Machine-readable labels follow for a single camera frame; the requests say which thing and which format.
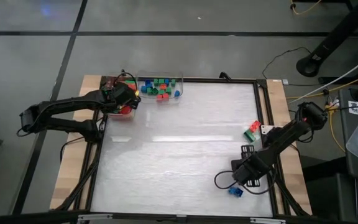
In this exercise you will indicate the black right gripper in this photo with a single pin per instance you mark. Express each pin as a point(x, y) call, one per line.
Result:
point(252, 168)

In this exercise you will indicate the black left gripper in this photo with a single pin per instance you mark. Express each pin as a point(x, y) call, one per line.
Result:
point(123, 95)

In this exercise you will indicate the long green block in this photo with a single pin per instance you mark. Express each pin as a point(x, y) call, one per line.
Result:
point(130, 82)
point(250, 136)

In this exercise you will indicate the long red block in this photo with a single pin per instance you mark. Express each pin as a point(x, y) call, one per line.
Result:
point(125, 109)

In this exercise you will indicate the small green block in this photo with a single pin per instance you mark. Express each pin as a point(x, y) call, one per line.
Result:
point(173, 82)
point(156, 81)
point(168, 90)
point(161, 81)
point(155, 91)
point(161, 92)
point(149, 91)

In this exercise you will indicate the small red block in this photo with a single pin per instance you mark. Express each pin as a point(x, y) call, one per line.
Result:
point(159, 97)
point(165, 96)

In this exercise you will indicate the small orange block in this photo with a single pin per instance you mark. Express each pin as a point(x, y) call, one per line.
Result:
point(163, 86)

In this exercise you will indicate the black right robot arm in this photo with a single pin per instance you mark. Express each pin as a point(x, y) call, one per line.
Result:
point(291, 130)

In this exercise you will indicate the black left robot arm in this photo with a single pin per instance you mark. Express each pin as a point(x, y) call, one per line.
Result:
point(61, 104)

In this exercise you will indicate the clear plastic bin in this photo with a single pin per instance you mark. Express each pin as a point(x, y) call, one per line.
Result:
point(112, 116)
point(179, 99)

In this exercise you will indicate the long orange-red block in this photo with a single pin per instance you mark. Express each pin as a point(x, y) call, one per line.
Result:
point(255, 126)

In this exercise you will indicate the white table cover sheet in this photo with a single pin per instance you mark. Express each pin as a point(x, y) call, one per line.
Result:
point(182, 155)

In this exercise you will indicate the small white box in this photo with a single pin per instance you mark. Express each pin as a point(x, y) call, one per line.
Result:
point(285, 81)

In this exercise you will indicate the black clamp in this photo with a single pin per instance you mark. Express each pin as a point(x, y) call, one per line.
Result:
point(224, 75)

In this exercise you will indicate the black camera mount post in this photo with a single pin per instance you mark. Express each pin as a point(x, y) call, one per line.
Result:
point(123, 72)

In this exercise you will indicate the black aluminium table frame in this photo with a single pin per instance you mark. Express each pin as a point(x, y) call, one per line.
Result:
point(204, 80)

